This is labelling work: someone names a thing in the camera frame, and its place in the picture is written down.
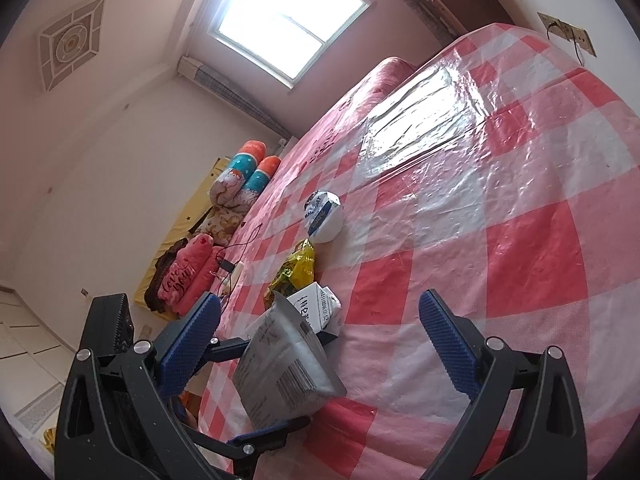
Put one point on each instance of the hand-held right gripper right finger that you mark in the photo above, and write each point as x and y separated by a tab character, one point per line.
450	345

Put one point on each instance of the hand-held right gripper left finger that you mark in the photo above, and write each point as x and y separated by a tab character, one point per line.
192	340

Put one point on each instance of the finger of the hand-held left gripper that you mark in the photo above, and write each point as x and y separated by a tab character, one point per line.
225	351
270	435

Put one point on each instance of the grey plastic mailer bag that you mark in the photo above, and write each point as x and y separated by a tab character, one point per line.
285	365

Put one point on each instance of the grey milk carton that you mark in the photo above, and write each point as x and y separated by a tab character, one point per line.
312	307

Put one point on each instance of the yellow snack wrapper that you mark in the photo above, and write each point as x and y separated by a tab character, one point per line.
295	270

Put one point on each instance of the white blue plastic bag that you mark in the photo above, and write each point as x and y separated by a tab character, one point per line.
325	220

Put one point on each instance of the white power strip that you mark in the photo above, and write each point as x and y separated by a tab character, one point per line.
234	276

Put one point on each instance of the black charger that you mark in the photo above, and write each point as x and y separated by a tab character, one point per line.
226	264

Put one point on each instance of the beige floral pillow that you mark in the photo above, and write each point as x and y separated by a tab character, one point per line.
220	222

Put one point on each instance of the yellow starred headboard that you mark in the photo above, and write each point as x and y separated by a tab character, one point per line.
195	200

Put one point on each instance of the red white checked tablecloth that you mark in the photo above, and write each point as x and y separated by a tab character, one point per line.
500	210

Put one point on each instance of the rolled colourful cartoon quilt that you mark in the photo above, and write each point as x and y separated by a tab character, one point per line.
265	170

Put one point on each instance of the teal orange bolster pillows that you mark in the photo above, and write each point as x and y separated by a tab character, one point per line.
250	152

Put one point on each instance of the square patterned ceiling lamp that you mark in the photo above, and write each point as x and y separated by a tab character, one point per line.
72	42

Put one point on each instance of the bright window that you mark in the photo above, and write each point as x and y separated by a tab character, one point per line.
290	25

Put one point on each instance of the beige wall socket panel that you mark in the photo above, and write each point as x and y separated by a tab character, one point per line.
585	42

